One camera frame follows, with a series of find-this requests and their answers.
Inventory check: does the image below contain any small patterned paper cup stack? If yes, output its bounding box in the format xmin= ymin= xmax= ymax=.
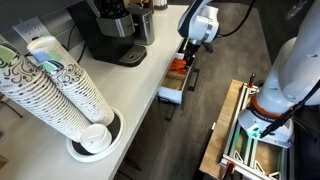
xmin=26 ymin=35 xmax=116 ymax=127

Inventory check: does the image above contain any white container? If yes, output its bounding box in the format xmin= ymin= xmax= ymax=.
xmin=152 ymin=0 xmax=169 ymax=11

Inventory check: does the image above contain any black red clamp handle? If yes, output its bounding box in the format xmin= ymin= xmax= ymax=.
xmin=248 ymin=72 xmax=257 ymax=88

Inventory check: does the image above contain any stainless steel canister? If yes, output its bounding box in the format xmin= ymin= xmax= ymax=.
xmin=128 ymin=4 xmax=157 ymax=47

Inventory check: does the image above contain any white open drawer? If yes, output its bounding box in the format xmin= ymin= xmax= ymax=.
xmin=157 ymin=52 xmax=197 ymax=105

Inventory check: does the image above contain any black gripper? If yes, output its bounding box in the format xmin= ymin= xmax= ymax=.
xmin=182 ymin=38 xmax=202 ymax=68

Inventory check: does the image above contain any white cup dispenser ring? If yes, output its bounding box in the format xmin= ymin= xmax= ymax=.
xmin=65 ymin=106 xmax=127 ymax=164

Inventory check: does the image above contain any wooden board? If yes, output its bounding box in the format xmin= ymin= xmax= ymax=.
xmin=198 ymin=78 xmax=245 ymax=180

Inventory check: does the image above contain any orange black clamp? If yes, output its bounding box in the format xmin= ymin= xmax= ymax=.
xmin=222 ymin=161 xmax=237 ymax=180

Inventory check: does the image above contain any tan packet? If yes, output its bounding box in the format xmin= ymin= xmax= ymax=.
xmin=165 ymin=70 xmax=187 ymax=82
xmin=161 ymin=78 xmax=184 ymax=92

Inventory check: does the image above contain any white wall outlet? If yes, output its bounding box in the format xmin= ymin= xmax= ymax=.
xmin=12 ymin=16 xmax=53 ymax=45

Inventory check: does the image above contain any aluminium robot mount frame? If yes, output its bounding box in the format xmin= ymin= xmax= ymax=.
xmin=219 ymin=82 xmax=296 ymax=180

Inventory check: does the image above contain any black coffee machine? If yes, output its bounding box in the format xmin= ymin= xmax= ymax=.
xmin=66 ymin=0 xmax=148 ymax=68

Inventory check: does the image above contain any black cabinet handle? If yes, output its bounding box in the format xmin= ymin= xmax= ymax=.
xmin=163 ymin=102 xmax=178 ymax=122

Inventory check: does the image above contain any black power cord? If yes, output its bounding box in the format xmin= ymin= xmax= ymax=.
xmin=66 ymin=24 xmax=88 ymax=65

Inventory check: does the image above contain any large patterned paper cup stack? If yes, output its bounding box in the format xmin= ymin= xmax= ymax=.
xmin=0 ymin=34 xmax=93 ymax=143

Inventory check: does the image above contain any black drawer handle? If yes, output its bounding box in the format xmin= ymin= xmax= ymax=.
xmin=186 ymin=67 xmax=201 ymax=93

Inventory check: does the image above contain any white cup lid stack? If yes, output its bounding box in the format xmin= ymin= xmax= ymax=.
xmin=79 ymin=123 xmax=113 ymax=155

